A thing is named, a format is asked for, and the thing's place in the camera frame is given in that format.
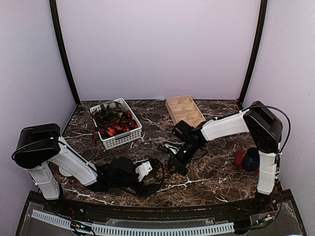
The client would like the black left frame post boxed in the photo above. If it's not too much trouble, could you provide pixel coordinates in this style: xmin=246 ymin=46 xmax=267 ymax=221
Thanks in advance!
xmin=49 ymin=0 xmax=81 ymax=106

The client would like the brown floral tie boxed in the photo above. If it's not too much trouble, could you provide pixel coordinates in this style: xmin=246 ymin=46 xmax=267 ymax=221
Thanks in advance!
xmin=144 ymin=169 xmax=184 ymax=188

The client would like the black frame post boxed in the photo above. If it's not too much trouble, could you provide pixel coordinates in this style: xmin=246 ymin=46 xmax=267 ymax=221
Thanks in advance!
xmin=49 ymin=0 xmax=81 ymax=106
xmin=237 ymin=0 xmax=268 ymax=107

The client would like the orange white bowl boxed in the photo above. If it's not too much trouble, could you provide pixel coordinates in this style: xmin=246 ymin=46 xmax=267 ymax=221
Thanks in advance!
xmin=59 ymin=167 xmax=73 ymax=177

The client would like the white slotted cable duct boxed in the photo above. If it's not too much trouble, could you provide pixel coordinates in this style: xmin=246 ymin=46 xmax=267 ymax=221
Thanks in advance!
xmin=31 ymin=209 xmax=235 ymax=236

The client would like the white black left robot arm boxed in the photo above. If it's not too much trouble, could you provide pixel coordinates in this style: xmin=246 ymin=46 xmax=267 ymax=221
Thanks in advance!
xmin=11 ymin=123 xmax=162 ymax=214

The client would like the black right frame post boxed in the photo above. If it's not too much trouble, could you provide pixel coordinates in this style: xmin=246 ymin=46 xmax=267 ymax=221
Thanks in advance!
xmin=237 ymin=0 xmax=268 ymax=107

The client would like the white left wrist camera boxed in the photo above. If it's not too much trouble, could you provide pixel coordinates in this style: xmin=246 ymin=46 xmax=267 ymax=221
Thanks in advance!
xmin=135 ymin=161 xmax=153 ymax=182

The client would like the blue mug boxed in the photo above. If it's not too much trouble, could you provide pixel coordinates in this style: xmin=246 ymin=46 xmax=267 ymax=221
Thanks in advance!
xmin=242 ymin=147 xmax=260 ymax=172

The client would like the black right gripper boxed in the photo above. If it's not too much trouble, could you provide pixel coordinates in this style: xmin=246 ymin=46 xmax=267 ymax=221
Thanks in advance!
xmin=166 ymin=142 xmax=201 ymax=175

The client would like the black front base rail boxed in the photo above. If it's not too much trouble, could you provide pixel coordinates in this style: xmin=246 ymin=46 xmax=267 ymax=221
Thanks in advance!
xmin=24 ymin=190 xmax=296 ymax=224

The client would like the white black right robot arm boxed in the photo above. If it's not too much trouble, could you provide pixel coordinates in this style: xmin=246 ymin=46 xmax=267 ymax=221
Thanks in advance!
xmin=167 ymin=101 xmax=286 ymax=213

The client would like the orange navy striped tie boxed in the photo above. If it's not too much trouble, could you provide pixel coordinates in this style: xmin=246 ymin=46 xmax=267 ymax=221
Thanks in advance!
xmin=91 ymin=110 xmax=138 ymax=144

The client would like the red saucer plate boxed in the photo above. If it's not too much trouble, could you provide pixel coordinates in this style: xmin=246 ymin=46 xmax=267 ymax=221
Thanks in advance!
xmin=234 ymin=149 xmax=259 ymax=174

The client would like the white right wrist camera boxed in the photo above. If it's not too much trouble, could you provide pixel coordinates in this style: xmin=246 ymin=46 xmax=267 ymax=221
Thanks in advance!
xmin=157 ymin=142 xmax=181 ymax=154

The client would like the green patterned tie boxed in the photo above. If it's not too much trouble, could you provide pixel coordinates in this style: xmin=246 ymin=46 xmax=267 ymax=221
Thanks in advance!
xmin=100 ymin=101 xmax=124 ymax=112

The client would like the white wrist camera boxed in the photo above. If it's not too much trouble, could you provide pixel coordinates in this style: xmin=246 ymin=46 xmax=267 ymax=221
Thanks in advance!
xmin=135 ymin=161 xmax=153 ymax=182
xmin=157 ymin=142 xmax=181 ymax=154

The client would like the wooden compartment tray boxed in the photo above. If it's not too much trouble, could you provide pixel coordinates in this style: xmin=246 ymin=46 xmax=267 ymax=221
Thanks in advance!
xmin=165 ymin=95 xmax=206 ymax=127

